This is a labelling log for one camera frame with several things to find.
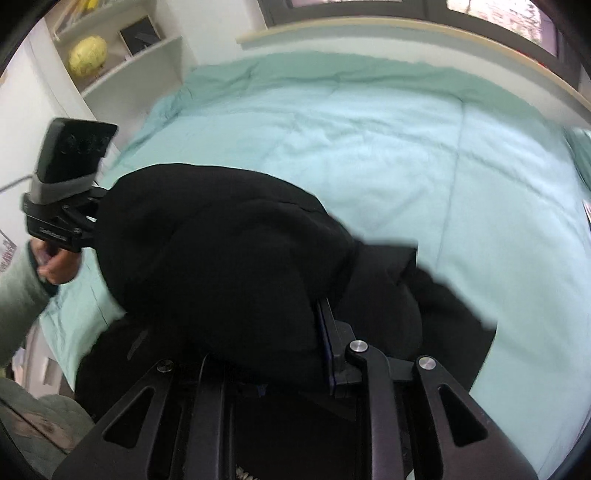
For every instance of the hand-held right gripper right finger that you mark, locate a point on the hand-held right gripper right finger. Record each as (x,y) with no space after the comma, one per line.
(327,341)

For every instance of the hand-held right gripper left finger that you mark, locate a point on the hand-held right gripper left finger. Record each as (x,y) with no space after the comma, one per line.
(210,392)

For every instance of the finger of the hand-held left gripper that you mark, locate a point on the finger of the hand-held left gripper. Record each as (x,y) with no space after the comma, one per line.
(90,205)

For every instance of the black hooded jacket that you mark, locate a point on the black hooded jacket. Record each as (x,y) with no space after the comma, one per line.
(221,267)

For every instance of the person's left forearm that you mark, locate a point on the person's left forearm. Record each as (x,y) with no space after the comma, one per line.
(18,309)

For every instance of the person's left hand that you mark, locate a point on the person's left hand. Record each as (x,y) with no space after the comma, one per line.
(57,272)

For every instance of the yellow plush toy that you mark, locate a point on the yellow plush toy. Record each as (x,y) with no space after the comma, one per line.
(87,56)

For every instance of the white bookshelf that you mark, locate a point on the white bookshelf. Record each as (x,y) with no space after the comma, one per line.
(157,50)

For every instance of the row of books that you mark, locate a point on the row of books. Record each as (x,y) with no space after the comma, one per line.
(87,4)

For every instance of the person's grey-green clothing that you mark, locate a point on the person's grey-green clothing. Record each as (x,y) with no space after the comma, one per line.
(41,415)

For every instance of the teal quilted blanket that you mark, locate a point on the teal quilted blanket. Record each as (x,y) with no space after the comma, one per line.
(369,161)

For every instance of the white windowsill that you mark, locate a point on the white windowsill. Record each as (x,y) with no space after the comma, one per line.
(415,41)

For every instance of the teal pillow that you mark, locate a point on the teal pillow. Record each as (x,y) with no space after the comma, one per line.
(582,152)

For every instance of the dark framed window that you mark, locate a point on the dark framed window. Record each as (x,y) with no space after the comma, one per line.
(369,9)

